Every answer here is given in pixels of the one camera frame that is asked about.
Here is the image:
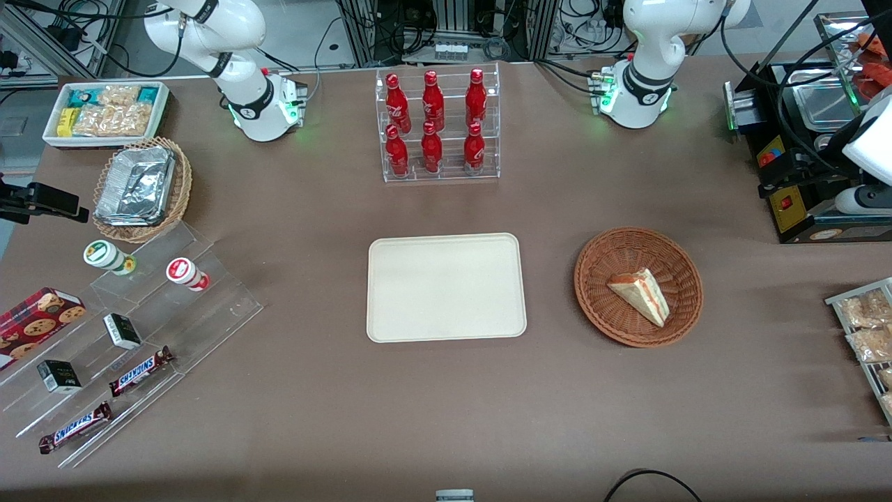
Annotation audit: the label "light wicker basket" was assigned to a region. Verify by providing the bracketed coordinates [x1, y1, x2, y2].
[92, 137, 193, 244]

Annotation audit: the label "red sausage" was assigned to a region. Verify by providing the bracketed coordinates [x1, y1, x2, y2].
[856, 32, 892, 61]
[859, 63, 892, 98]

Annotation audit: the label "red cola bottle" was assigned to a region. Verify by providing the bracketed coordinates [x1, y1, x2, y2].
[463, 123, 486, 174]
[385, 73, 412, 133]
[466, 68, 488, 128]
[385, 125, 410, 177]
[422, 70, 445, 131]
[421, 121, 443, 174]

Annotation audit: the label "brown snickers bar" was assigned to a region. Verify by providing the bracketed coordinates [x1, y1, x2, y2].
[38, 402, 113, 455]
[109, 347, 175, 398]

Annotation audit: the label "stacked aluminium foil containers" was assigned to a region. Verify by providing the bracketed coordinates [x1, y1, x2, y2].
[95, 146, 176, 227]

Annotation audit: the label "beige rectangular tray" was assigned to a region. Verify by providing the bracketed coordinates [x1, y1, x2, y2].
[367, 233, 528, 344]

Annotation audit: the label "large clear cracker bag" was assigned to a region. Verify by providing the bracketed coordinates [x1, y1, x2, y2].
[73, 104, 155, 137]

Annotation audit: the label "clear acrylic bottle rack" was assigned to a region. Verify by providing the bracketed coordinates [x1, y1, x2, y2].
[375, 63, 501, 183]

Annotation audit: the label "clear acrylic stepped stand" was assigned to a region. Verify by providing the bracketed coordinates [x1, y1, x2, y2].
[0, 222, 264, 469]

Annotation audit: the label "grey wire tray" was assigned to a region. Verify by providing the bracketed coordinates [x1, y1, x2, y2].
[825, 277, 892, 426]

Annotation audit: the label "black table cable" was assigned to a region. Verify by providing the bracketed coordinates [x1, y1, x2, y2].
[603, 469, 703, 502]

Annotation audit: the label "stainless steel pan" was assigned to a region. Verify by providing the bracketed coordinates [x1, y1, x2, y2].
[812, 132, 858, 155]
[787, 68, 862, 132]

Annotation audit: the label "black food warmer machine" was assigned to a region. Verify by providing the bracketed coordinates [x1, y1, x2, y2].
[723, 10, 892, 245]

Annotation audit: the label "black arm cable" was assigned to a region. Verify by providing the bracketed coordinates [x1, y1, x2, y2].
[718, 0, 892, 175]

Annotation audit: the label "small black carton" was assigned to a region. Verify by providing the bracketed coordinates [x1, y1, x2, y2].
[37, 360, 82, 394]
[103, 313, 143, 351]

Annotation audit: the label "red tartan cookie box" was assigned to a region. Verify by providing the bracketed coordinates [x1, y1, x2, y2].
[0, 287, 87, 370]

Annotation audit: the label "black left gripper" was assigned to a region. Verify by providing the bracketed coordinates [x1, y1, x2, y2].
[758, 148, 847, 201]

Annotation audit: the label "small clear cracker bag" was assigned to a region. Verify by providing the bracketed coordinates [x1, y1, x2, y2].
[98, 85, 141, 107]

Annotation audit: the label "brown wicker basket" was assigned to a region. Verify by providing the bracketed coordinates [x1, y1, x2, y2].
[574, 227, 704, 348]

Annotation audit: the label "green lid yoghurt cup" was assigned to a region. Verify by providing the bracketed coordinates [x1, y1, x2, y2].
[83, 240, 137, 275]

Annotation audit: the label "red lid yoghurt cup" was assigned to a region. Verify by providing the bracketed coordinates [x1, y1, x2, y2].
[166, 257, 210, 292]

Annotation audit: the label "triangular sandwich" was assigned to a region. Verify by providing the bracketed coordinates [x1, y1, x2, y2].
[606, 268, 671, 328]

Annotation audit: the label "white rectangular bin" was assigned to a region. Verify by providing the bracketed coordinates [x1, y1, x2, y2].
[43, 82, 171, 150]

